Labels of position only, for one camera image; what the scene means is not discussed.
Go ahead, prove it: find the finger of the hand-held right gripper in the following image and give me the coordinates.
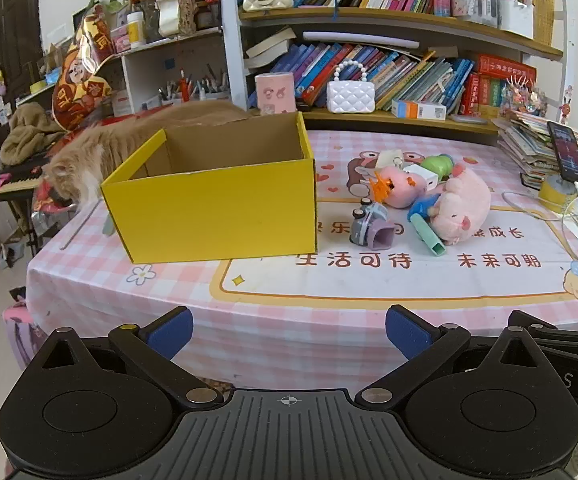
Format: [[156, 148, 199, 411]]
[[508, 310, 578, 350]]

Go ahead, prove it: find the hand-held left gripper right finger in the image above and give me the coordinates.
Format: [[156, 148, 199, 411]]
[[355, 304, 540, 408]]

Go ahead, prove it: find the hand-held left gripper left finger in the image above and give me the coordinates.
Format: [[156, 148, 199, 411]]
[[41, 306, 224, 409]]

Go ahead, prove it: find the teal plastic toy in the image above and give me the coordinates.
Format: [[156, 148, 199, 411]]
[[415, 215, 447, 259]]

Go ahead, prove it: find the grey toy car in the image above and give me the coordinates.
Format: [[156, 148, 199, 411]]
[[351, 199, 388, 243]]

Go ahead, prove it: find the yellow cardboard box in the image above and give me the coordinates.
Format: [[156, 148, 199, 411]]
[[100, 111, 317, 265]]

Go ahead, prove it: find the blue plastic toy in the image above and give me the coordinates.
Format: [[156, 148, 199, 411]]
[[408, 194, 442, 222]]

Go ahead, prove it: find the large pink pig plush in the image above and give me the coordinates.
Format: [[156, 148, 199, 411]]
[[429, 164, 492, 246]]

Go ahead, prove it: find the small pink plush toy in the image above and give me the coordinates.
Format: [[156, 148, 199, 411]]
[[369, 166, 430, 209]]

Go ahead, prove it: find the white charger adapter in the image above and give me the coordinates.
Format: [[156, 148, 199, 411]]
[[404, 162, 440, 193]]

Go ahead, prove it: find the green plastic toy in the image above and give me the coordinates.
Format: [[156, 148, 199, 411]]
[[421, 155, 454, 178]]

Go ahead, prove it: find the yellow tape roll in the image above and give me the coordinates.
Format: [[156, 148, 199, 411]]
[[539, 175, 578, 215]]

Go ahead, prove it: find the pink backpack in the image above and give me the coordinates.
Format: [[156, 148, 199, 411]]
[[3, 300, 44, 371]]

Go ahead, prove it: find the black smartphone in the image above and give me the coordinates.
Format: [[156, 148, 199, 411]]
[[547, 121, 578, 186]]

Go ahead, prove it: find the stack of paper booklets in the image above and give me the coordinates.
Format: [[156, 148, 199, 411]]
[[491, 110, 578, 191]]

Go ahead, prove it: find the red foil bag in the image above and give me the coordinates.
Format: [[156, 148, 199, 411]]
[[34, 180, 77, 216]]

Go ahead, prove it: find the orange long-haired cat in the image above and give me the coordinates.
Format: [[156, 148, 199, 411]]
[[44, 101, 250, 208]]

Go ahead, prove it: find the black electric keyboard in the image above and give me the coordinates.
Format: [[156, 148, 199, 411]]
[[0, 152, 52, 203]]

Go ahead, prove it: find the orange and white carton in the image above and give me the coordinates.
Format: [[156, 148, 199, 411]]
[[391, 100, 447, 121]]

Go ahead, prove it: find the colourful figurine ornament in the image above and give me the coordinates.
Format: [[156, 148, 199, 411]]
[[501, 77, 547, 118]]

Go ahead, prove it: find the white quilted handbag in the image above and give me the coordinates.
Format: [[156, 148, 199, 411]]
[[326, 60, 376, 114]]

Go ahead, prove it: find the brown blanket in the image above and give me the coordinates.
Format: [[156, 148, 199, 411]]
[[0, 102, 67, 166]]

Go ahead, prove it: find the row of pens in holders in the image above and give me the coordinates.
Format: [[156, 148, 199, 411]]
[[156, 67, 230, 103]]

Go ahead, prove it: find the red book set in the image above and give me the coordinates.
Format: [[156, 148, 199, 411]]
[[461, 52, 537, 116]]

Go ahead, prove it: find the row of blue books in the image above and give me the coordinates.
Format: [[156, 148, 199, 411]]
[[269, 42, 474, 111]]

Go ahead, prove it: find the pink printed cylinder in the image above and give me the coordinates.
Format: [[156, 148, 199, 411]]
[[255, 72, 297, 114]]

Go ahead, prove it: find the red foil figure balloon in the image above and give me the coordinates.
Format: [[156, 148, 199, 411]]
[[51, 7, 114, 131]]

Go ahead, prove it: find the white cabinet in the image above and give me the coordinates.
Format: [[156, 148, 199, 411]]
[[101, 27, 232, 116]]

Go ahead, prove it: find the white bottle yellow label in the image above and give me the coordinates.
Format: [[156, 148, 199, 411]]
[[126, 11, 146, 46]]

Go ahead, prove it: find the white pen box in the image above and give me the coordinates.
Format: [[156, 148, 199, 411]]
[[496, 0, 534, 38]]

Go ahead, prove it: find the wooden bookshelf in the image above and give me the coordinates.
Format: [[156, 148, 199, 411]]
[[216, 0, 570, 136]]

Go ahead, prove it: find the cream ribbon roll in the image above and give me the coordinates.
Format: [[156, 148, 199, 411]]
[[156, 0, 182, 38]]

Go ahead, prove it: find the white cable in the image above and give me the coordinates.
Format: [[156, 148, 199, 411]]
[[501, 182, 578, 266]]

